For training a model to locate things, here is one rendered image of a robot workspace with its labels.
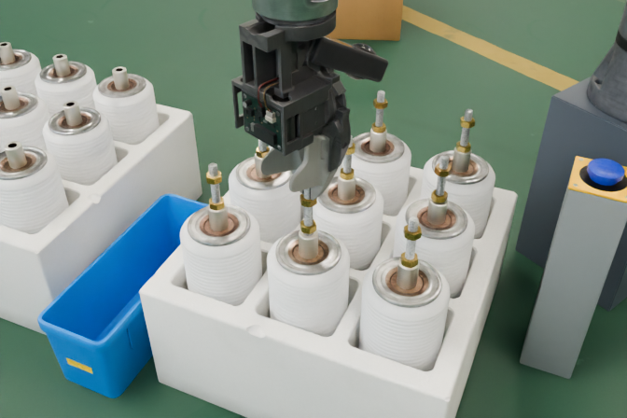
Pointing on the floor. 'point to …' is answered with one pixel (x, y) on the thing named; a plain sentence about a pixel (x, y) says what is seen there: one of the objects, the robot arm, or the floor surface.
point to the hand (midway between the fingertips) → (313, 183)
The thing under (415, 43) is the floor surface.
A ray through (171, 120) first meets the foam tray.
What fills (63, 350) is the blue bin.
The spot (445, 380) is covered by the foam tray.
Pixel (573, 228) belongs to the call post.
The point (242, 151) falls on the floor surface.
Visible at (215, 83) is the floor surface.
